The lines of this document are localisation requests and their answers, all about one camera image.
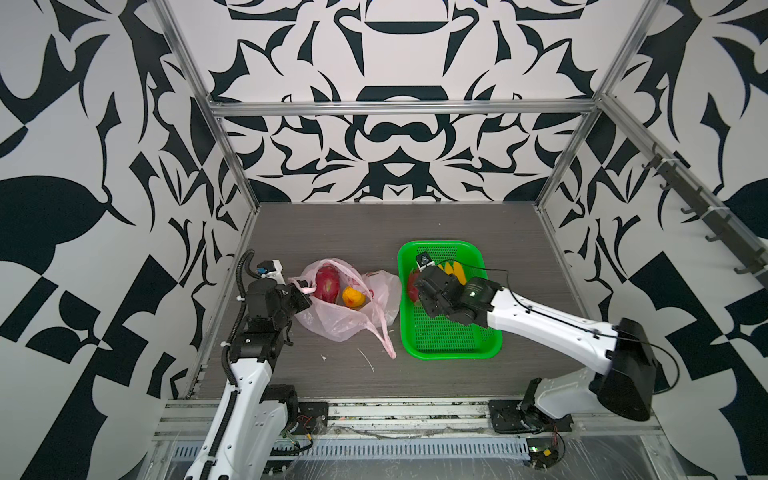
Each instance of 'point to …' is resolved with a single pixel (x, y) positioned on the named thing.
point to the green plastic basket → (442, 337)
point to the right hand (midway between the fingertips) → (433, 288)
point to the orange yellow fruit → (353, 297)
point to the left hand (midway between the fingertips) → (306, 277)
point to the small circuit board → (543, 452)
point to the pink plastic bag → (338, 323)
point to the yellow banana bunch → (456, 269)
